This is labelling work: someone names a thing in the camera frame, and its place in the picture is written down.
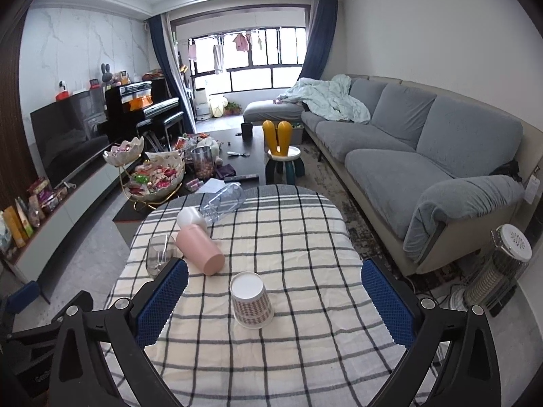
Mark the checkered paper cup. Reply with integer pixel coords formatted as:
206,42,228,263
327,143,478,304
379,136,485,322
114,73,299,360
229,271,274,330

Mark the square clear glass cup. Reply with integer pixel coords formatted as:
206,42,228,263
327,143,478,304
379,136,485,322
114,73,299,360
145,234,177,278

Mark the electric space heater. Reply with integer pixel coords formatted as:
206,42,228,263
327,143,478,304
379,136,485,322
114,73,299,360
463,223,533,311

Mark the white tv cabinet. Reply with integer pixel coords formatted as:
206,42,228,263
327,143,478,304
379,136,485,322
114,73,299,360
7,163,120,286

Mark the orange snack box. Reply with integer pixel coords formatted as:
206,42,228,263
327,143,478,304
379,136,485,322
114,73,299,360
4,206,27,248

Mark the pink tumbler white lid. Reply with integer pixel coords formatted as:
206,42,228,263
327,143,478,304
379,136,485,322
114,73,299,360
175,207,225,276

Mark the black white plaid tablecloth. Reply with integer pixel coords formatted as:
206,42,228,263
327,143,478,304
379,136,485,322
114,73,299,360
101,183,447,407

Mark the two-tier shell snack tray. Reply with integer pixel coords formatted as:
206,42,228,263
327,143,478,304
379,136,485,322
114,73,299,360
103,137,186,210

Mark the clear plastic water bottle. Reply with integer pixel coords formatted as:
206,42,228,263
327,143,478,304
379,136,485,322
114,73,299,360
199,183,246,225

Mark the grey sectional sofa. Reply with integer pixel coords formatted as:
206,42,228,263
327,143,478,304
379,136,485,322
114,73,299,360
244,76,542,276

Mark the clear jar of nuts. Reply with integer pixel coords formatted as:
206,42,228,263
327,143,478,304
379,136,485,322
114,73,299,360
192,146,214,181

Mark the black flat television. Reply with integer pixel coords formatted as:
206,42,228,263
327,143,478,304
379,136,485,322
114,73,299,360
30,88,110,187

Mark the black piano stool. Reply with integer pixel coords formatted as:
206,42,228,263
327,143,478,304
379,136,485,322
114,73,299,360
136,111,184,152

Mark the black remote control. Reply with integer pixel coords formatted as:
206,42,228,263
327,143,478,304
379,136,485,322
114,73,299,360
224,174,260,183

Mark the dark coffee table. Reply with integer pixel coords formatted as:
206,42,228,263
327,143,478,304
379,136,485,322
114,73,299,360
111,126,269,247

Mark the black upright piano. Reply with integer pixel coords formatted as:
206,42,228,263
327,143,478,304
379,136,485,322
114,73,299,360
102,78,181,143

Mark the black mug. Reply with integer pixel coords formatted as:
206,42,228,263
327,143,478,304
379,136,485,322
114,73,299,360
241,122,253,141

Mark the mint green blanket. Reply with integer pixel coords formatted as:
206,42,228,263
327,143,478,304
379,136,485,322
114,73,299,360
277,75,371,123

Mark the dark blue left curtain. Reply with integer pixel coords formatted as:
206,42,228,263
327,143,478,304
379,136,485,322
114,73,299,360
147,14,196,133

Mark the dark blue curtain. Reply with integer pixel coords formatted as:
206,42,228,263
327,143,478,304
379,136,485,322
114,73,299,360
147,14,196,133
299,0,339,79

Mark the dark blue right curtain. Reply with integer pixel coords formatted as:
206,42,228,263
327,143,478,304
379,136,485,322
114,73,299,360
299,0,339,79

